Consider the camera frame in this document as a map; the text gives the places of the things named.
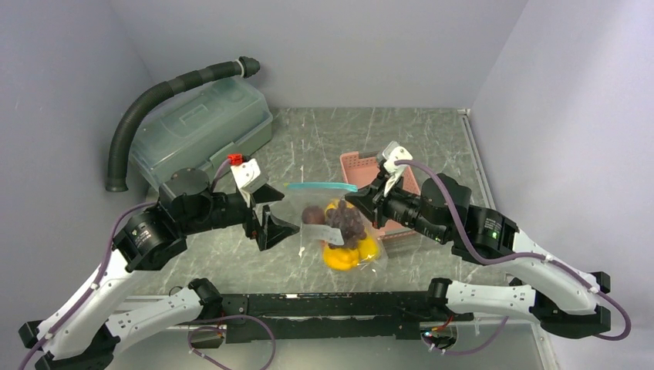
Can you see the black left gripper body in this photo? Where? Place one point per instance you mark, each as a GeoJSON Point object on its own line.
{"type": "Point", "coordinates": [229, 209]}

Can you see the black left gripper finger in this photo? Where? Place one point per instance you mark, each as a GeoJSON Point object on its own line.
{"type": "Point", "coordinates": [266, 194]}
{"type": "Point", "coordinates": [270, 230]}

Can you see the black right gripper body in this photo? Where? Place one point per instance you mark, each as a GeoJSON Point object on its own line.
{"type": "Point", "coordinates": [402, 205]}

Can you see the dark red grape bunch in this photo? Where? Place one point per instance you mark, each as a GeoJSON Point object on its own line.
{"type": "Point", "coordinates": [348, 220]}

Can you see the pink plastic basket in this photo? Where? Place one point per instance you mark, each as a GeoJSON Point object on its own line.
{"type": "Point", "coordinates": [360, 169]}

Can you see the clear zip top bag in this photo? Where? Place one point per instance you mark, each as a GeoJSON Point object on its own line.
{"type": "Point", "coordinates": [301, 195]}

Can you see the yellow mango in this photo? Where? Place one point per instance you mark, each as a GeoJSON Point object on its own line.
{"type": "Point", "coordinates": [345, 259]}

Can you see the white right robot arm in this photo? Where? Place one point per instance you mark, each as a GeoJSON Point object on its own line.
{"type": "Point", "coordinates": [546, 291]}

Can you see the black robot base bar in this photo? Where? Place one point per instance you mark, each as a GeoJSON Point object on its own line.
{"type": "Point", "coordinates": [253, 317]}

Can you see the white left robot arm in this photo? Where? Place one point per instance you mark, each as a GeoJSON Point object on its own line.
{"type": "Point", "coordinates": [87, 333]}

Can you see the yellow fruit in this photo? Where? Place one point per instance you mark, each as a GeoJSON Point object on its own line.
{"type": "Point", "coordinates": [333, 205]}

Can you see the translucent green storage box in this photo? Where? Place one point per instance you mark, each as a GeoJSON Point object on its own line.
{"type": "Point", "coordinates": [198, 129]}

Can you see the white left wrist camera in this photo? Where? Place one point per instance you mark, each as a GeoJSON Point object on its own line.
{"type": "Point", "coordinates": [248, 176]}

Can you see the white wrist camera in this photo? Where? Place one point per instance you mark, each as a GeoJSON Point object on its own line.
{"type": "Point", "coordinates": [248, 176]}
{"type": "Point", "coordinates": [391, 160]}

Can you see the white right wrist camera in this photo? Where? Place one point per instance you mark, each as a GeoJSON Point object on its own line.
{"type": "Point", "coordinates": [391, 160]}

